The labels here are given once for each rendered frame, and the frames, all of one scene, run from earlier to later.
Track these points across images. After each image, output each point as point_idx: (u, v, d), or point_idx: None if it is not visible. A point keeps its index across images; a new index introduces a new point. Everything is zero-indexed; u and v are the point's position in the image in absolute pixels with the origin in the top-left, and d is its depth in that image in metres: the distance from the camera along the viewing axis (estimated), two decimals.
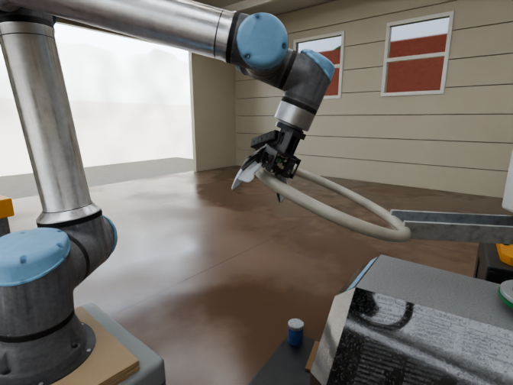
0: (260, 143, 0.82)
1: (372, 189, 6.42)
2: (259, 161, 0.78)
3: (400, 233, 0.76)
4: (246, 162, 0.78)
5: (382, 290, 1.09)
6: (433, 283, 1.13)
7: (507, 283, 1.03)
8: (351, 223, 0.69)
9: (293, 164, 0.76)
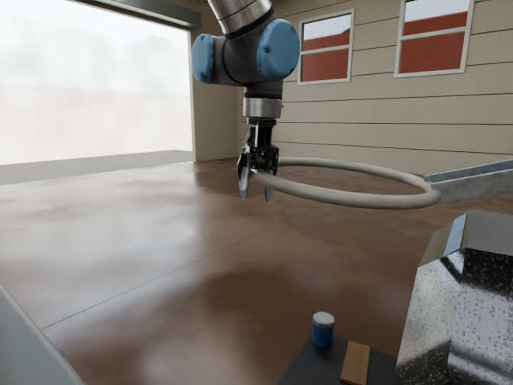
0: None
1: None
2: (246, 164, 0.79)
3: (409, 197, 0.64)
4: (238, 173, 0.80)
5: None
6: None
7: None
8: (337, 197, 0.63)
9: (272, 154, 0.74)
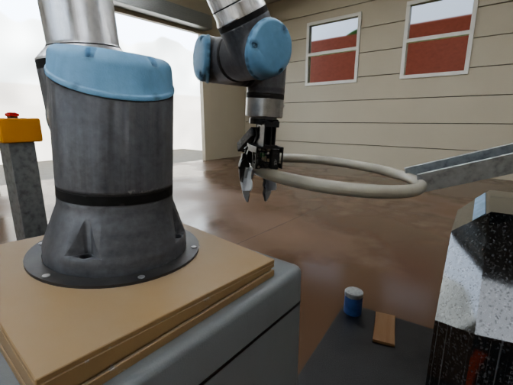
0: (244, 144, 0.83)
1: None
2: (249, 165, 0.79)
3: (408, 186, 0.70)
4: (240, 173, 0.80)
5: None
6: None
7: None
8: (348, 189, 0.66)
9: (277, 153, 0.75)
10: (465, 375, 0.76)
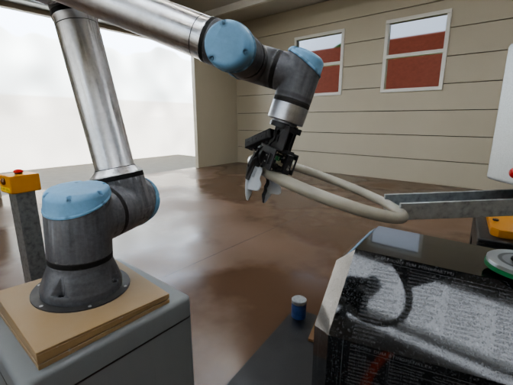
0: (255, 143, 0.82)
1: (372, 184, 6.53)
2: (258, 164, 0.79)
3: (400, 214, 0.78)
4: (248, 171, 0.79)
5: (379, 251, 1.21)
6: (426, 247, 1.25)
7: None
8: (356, 208, 0.71)
9: (291, 160, 0.76)
10: (325, 362, 1.13)
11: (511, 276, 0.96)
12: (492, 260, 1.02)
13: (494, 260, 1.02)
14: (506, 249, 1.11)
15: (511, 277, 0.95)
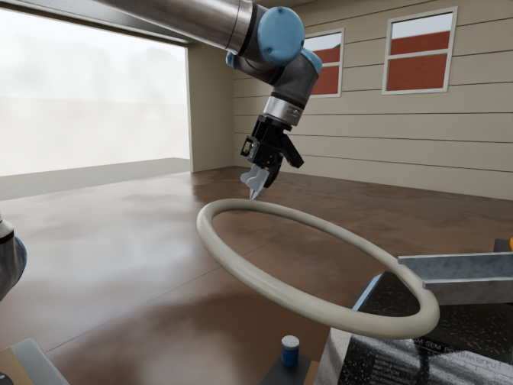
0: None
1: (372, 191, 6.23)
2: None
3: (430, 319, 0.48)
4: None
5: None
6: (450, 310, 0.95)
7: None
8: (358, 326, 0.41)
9: (256, 147, 0.75)
10: None
11: None
12: None
13: None
14: None
15: None
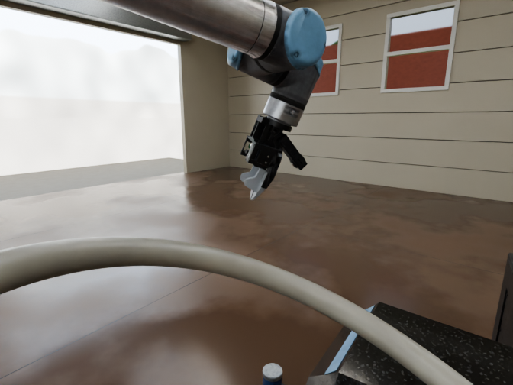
0: (285, 153, 0.83)
1: (371, 192, 6.00)
2: None
3: None
4: None
5: (382, 381, 0.67)
6: (463, 364, 0.71)
7: None
8: None
9: (252, 147, 0.75)
10: None
11: None
12: None
13: None
14: None
15: None
